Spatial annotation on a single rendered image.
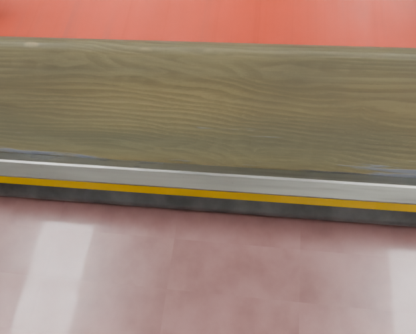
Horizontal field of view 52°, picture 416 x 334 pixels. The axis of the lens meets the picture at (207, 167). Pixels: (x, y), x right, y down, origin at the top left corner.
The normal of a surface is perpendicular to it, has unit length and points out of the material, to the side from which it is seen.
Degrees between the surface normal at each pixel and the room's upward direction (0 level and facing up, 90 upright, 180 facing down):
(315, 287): 0
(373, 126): 46
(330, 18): 0
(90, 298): 0
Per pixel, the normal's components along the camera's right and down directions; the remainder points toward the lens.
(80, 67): -0.13, 0.33
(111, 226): -0.07, -0.45
